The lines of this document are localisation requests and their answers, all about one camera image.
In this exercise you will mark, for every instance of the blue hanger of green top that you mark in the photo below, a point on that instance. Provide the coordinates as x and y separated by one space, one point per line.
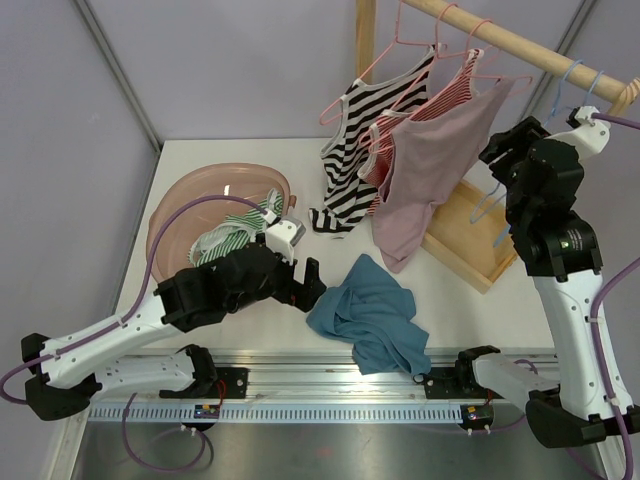
500 238

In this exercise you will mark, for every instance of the green striped tank top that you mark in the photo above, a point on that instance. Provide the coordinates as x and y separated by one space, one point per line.
233 233

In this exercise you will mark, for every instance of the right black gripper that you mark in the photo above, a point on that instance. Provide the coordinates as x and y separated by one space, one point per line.
521 139

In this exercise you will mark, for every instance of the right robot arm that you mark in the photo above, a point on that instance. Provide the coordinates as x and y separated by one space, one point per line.
554 242

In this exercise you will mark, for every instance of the pink hanger of black top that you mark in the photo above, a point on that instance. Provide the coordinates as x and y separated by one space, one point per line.
380 55

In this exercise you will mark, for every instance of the mauve tank top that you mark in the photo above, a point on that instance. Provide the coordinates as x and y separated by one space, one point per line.
430 158

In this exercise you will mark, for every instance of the pink plastic basin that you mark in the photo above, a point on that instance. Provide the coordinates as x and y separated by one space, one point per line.
235 179

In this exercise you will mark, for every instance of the white slotted cable duct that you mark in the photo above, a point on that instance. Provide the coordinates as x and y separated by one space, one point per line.
278 413

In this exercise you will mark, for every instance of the teal tank top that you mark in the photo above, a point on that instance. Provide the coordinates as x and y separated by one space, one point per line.
370 311

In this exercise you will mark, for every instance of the red striped tank top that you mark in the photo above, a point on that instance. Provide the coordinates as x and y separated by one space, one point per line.
382 147

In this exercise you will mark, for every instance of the black white striped tank top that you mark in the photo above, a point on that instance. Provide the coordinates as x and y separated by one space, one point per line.
347 197

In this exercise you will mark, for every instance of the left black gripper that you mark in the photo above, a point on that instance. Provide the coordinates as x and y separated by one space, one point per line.
303 295

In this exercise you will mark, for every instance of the blue hanger of teal top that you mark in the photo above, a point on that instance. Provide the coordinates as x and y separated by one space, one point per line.
479 211

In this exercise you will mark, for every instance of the wooden clothes rack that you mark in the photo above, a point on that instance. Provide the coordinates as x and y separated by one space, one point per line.
464 248

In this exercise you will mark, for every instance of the aluminium rail frame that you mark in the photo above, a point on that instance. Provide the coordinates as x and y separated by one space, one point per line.
320 375

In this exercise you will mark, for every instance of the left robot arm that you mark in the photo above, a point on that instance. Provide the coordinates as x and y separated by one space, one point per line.
68 372

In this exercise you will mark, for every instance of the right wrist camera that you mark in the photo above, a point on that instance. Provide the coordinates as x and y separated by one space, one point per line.
588 136

